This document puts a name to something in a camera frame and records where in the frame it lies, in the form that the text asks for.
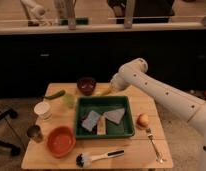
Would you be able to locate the green plastic tray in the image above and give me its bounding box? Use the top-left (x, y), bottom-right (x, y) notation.
top-left (74, 96), bottom-right (135, 139)

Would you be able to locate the light green cup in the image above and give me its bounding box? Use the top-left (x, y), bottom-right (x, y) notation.
top-left (63, 94), bottom-right (75, 108)

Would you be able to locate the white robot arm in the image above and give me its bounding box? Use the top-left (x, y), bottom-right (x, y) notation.
top-left (110, 58), bottom-right (206, 171)

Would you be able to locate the black office chair base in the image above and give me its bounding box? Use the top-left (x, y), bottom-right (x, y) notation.
top-left (0, 107), bottom-right (22, 157)

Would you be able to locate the green cucumber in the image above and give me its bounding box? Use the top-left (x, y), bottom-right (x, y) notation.
top-left (43, 90), bottom-right (66, 100)

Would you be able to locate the white black dish brush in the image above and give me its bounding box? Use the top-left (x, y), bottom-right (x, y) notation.
top-left (76, 150), bottom-right (124, 168)

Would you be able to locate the dark purple bowl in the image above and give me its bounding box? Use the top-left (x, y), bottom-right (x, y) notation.
top-left (77, 77), bottom-right (96, 96)

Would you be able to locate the beige wooden block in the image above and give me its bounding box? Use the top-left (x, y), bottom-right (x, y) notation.
top-left (97, 116), bottom-right (106, 135)

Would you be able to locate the blue sponge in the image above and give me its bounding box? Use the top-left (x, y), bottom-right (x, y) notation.
top-left (82, 111), bottom-right (101, 132)

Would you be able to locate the silver fork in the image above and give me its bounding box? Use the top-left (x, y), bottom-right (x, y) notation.
top-left (146, 128), bottom-right (165, 164)

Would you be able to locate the orange bowl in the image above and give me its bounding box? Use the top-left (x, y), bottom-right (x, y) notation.
top-left (46, 126), bottom-right (76, 158)

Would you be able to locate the metal cup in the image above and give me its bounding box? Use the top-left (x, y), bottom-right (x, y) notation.
top-left (27, 125), bottom-right (43, 143)

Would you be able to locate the white paper cup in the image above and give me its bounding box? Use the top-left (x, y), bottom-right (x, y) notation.
top-left (34, 101), bottom-right (51, 120)

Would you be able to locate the yellow banana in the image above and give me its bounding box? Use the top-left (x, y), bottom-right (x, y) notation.
top-left (96, 89), bottom-right (111, 96)

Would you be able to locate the grey cloth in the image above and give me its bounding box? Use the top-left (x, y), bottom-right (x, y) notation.
top-left (104, 108), bottom-right (125, 124)

